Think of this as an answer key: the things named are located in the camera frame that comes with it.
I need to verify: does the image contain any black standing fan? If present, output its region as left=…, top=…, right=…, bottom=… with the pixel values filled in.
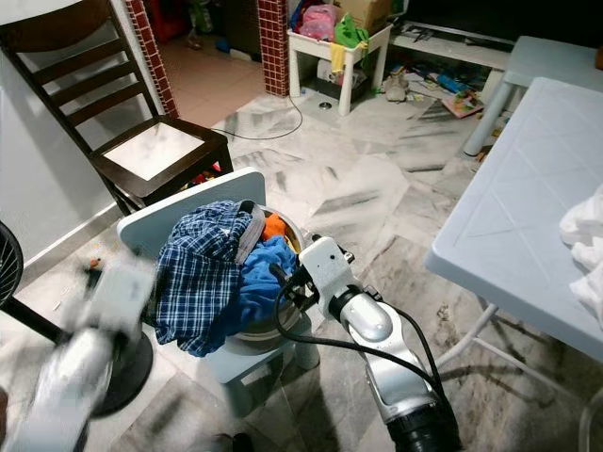
left=0, top=221, right=154, bottom=415

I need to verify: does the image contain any colourful picture book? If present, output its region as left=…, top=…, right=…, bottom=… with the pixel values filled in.
left=441, top=89, right=483, bottom=119

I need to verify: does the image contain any white shirt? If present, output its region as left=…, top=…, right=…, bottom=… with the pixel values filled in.
left=558, top=184, right=603, bottom=326

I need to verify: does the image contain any blue plaid shirt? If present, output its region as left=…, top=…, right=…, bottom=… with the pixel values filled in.
left=155, top=200, right=265, bottom=357

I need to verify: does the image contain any black television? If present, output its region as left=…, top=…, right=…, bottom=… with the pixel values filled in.
left=403, top=0, right=603, bottom=46

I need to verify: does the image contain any blue cloth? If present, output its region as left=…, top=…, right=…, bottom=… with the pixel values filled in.
left=231, top=235, right=298, bottom=331

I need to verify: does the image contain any steel basin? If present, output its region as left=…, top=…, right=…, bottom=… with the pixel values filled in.
left=231, top=202, right=310, bottom=346

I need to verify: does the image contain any red tiled pillar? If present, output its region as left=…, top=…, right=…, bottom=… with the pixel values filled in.
left=256, top=0, right=291, bottom=98
left=124, top=0, right=178, bottom=119

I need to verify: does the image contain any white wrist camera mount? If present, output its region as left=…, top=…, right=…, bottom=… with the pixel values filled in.
left=300, top=235, right=359, bottom=316
left=90, top=264, right=156, bottom=340

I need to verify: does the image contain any small light blue table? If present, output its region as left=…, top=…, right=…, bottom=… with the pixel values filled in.
left=464, top=36, right=603, bottom=156

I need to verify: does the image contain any light blue plastic stool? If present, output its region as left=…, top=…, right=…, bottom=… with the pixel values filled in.
left=118, top=168, right=323, bottom=415

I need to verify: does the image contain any dark wooden chair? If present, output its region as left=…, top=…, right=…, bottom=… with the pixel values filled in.
left=0, top=0, right=235, bottom=216

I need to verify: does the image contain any black floor cable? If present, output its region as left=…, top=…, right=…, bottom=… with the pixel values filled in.
left=221, top=94, right=304, bottom=142

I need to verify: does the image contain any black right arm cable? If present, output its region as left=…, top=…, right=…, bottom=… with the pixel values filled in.
left=273, top=282, right=444, bottom=396

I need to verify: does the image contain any cardboard box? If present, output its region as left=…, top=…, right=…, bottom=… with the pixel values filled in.
left=344, top=0, right=392, bottom=31

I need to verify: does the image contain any bright green bag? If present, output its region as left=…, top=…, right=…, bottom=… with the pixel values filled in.
left=333, top=14, right=370, bottom=50

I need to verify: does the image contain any small white side table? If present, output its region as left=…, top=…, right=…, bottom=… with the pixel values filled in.
left=287, top=26, right=395, bottom=117

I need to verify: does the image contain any white television stand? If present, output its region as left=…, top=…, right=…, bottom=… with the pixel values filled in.
left=391, top=24, right=519, bottom=72

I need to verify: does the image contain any yellow cloth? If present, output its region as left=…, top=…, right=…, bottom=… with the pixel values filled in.
left=330, top=42, right=351, bottom=76

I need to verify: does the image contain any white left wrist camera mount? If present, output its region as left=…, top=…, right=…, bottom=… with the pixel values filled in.
left=90, top=264, right=156, bottom=340

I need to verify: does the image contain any light blue folding table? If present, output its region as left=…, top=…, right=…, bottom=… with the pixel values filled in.
left=426, top=77, right=603, bottom=401

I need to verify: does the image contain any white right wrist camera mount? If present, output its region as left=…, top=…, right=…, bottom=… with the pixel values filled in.
left=300, top=235, right=359, bottom=316

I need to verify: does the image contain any pink bag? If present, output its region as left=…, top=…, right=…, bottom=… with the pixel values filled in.
left=297, top=3, right=340, bottom=43

